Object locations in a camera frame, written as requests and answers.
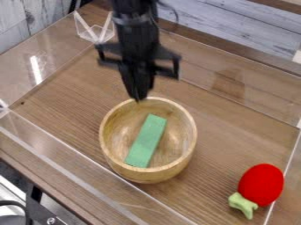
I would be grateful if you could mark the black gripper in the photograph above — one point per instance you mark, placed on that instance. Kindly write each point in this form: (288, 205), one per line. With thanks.
(138, 49)

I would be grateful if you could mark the brown wooden bowl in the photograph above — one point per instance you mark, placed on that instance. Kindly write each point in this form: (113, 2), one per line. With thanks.
(119, 128)

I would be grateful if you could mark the green rectangular block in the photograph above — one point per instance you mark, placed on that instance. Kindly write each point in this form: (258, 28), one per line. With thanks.
(146, 141)

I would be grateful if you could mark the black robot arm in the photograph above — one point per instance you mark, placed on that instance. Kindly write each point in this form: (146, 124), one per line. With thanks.
(137, 11)

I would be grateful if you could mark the clear acrylic fence panel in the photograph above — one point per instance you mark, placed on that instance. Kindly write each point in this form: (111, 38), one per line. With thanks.
(70, 151)

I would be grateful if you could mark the red plush radish toy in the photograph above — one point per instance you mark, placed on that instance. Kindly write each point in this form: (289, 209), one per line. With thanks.
(260, 188)

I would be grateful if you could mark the clear acrylic corner bracket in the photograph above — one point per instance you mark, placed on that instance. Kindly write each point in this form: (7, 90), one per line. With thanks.
(97, 34)

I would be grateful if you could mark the black metal table frame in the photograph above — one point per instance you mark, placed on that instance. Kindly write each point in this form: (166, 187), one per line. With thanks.
(22, 207)

